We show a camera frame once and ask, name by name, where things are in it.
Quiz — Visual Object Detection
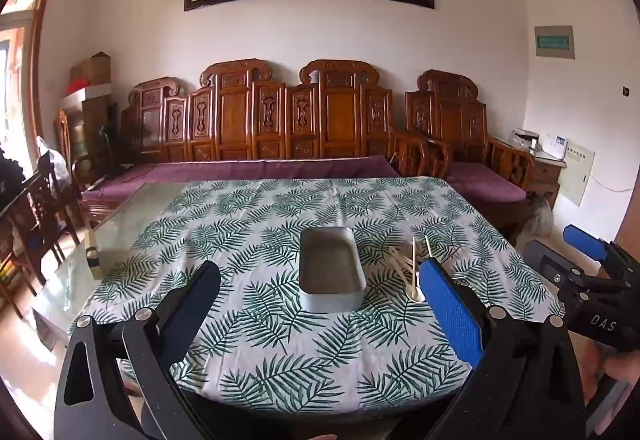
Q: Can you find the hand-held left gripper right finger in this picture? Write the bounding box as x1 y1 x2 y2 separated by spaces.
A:
395 259 586 440

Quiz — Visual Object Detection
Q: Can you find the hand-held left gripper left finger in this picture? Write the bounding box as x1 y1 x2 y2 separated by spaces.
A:
52 260 223 440

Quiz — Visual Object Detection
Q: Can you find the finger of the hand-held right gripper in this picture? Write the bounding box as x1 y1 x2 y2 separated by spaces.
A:
522 240 597 294
562 224 614 264

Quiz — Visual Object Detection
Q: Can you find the white plastic spoon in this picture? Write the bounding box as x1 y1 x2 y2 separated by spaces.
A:
395 247 427 304

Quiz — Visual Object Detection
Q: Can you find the grey metal tray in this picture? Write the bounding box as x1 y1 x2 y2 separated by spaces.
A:
299 227 366 313

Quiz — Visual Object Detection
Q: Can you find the person's right hand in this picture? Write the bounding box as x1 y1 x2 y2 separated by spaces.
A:
583 344 640 402

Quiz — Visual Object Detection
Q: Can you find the brown wooden door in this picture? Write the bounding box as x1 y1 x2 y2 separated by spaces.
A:
615 200 640 248

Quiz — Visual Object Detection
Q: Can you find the grey plastic bag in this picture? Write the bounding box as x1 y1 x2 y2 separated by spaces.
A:
530 194 554 234

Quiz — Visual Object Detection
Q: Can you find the wooden side table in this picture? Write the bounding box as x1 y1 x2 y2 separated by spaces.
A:
492 135 568 208

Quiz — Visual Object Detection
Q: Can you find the leaf print tablecloth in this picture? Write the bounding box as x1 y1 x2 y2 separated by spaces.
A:
80 176 566 416

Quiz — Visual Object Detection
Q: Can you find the white tabletop device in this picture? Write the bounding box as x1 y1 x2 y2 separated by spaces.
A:
542 134 569 159

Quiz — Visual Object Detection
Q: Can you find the purple armchair cushion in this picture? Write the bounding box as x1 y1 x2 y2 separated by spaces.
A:
445 161 526 203

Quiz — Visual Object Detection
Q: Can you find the purple sofa cushion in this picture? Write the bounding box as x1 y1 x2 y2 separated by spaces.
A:
81 156 402 203

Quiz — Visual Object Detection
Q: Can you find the dark wooden dining chair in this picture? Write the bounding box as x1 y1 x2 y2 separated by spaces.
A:
0 160 82 303

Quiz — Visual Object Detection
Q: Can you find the carved wooden armchair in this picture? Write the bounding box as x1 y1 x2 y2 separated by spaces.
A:
405 69 536 246

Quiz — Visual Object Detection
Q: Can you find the carved wooden sofa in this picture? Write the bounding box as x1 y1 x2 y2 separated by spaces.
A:
72 59 453 231

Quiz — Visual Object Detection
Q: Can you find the white plastic bag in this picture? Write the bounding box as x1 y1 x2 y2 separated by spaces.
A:
36 135 69 187

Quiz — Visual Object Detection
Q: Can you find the dark cloth pile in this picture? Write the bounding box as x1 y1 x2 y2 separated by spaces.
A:
0 154 27 212

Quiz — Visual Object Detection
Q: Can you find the white box with red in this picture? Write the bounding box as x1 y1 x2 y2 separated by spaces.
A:
62 82 113 102

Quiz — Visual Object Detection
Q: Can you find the brown cardboard box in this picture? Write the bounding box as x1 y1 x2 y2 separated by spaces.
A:
70 51 112 86

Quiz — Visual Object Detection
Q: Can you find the grey wall electrical box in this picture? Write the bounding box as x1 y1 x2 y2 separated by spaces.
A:
534 24 576 60

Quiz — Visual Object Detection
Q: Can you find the wooden window frame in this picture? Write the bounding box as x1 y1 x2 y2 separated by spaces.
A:
0 0 57 171

